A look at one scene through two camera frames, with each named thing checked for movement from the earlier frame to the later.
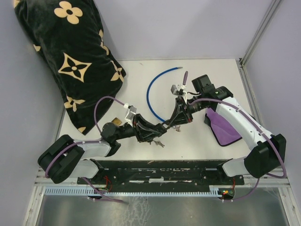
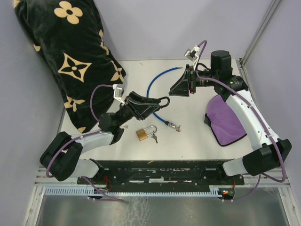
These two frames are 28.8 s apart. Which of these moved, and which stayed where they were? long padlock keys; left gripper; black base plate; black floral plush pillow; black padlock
Moved: left gripper; black padlock; long padlock keys
Stayed: black floral plush pillow; black base plate
